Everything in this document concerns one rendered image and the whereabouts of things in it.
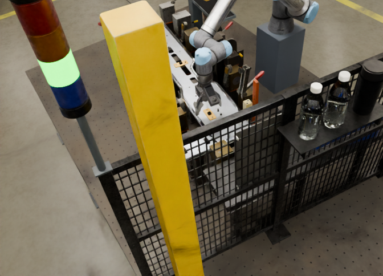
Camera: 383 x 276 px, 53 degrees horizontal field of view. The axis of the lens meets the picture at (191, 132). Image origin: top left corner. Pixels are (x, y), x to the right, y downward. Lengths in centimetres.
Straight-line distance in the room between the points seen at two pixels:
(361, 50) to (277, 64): 197
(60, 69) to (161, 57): 20
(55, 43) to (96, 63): 221
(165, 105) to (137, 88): 9
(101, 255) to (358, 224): 163
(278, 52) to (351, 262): 118
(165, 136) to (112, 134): 150
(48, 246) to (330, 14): 370
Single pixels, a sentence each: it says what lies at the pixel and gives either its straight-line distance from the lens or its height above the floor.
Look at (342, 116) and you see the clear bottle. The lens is 129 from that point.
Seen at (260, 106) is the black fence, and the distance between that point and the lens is 119.
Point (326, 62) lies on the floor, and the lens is 402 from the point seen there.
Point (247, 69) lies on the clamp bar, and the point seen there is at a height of 121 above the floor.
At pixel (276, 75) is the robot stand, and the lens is 242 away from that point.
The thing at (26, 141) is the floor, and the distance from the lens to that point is 366.
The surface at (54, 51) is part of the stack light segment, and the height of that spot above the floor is 196.
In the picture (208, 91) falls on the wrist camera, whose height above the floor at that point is 118.
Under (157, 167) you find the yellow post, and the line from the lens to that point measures 97.
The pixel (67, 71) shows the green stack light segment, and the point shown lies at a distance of 83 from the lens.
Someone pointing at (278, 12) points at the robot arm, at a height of 123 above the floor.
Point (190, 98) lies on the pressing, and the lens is 206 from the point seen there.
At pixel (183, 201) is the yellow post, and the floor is 142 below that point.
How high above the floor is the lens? 236
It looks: 46 degrees down
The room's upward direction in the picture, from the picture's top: 8 degrees counter-clockwise
